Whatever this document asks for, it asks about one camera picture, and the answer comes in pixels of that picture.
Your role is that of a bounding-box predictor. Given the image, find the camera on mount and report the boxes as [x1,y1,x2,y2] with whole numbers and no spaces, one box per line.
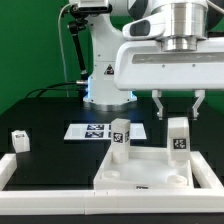
[69,0,112,14]

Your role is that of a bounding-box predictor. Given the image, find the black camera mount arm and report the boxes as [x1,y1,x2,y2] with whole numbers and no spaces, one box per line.
[68,21,88,80]

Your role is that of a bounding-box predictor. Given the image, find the grey cable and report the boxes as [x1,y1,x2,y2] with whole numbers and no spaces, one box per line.
[57,3,73,98]

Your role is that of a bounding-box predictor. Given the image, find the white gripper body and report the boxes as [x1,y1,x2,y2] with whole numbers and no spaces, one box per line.
[114,15,224,91]

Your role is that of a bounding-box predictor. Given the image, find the black cables on table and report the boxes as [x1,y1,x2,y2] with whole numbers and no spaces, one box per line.
[25,79,90,99]

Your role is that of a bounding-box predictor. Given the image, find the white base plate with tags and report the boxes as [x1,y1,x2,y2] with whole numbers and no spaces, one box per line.
[64,123,146,140]

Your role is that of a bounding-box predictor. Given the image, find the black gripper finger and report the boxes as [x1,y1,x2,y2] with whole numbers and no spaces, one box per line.
[192,90,205,120]
[152,90,164,120]

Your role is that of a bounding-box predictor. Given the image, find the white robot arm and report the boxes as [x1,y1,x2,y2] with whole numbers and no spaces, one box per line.
[84,0,224,117]

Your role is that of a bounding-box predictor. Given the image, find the white U-shaped obstacle fence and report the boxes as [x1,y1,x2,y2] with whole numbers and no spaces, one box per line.
[0,154,224,215]

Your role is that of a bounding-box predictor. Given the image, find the white square tabletop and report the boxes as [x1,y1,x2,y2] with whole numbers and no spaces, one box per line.
[93,146,194,190]

